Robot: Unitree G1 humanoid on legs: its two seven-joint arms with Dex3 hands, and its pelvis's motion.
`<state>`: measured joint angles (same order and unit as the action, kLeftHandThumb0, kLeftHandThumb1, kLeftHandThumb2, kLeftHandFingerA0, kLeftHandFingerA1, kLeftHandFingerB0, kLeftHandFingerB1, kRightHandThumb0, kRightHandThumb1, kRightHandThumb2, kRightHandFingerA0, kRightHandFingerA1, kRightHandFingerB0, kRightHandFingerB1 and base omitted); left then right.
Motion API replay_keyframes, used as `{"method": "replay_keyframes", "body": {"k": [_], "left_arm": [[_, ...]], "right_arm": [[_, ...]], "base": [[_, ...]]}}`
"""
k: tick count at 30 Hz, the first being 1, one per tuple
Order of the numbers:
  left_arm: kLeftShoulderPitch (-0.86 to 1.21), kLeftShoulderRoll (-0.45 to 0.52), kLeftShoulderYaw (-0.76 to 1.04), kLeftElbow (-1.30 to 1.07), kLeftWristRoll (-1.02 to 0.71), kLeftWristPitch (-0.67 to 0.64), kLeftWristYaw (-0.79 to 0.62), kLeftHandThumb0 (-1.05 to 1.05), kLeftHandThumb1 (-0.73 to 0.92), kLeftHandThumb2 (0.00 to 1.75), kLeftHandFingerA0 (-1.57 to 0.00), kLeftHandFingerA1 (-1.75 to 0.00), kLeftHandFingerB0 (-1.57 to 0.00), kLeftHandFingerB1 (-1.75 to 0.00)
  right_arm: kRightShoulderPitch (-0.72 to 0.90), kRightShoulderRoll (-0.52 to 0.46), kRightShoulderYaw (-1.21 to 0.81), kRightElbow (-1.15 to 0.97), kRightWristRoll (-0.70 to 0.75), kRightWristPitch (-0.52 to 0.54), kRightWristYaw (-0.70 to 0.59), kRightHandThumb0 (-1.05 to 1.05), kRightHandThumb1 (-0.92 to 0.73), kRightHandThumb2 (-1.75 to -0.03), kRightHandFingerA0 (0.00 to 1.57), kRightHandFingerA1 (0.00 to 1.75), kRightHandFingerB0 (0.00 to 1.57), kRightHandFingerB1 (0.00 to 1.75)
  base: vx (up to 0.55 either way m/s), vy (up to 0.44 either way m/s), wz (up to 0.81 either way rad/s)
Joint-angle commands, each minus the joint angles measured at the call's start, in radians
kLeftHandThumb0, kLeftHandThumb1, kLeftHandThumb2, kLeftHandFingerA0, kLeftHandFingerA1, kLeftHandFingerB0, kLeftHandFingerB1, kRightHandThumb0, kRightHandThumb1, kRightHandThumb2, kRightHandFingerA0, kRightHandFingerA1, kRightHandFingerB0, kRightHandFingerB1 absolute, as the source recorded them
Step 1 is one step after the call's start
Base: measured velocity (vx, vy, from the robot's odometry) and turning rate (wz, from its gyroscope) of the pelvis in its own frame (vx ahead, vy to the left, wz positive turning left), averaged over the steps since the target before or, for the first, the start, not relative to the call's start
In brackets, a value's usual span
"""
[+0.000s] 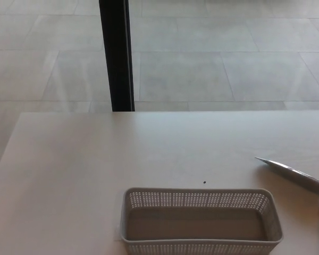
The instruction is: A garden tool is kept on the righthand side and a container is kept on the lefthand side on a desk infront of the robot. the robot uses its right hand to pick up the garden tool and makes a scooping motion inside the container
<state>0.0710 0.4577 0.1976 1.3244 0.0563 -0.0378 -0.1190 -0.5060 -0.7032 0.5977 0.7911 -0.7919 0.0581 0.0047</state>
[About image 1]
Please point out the grey perforated plastic basket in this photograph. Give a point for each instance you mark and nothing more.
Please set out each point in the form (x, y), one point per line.
(199, 245)

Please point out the black vertical frame post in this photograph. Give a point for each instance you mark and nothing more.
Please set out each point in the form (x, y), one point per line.
(115, 53)

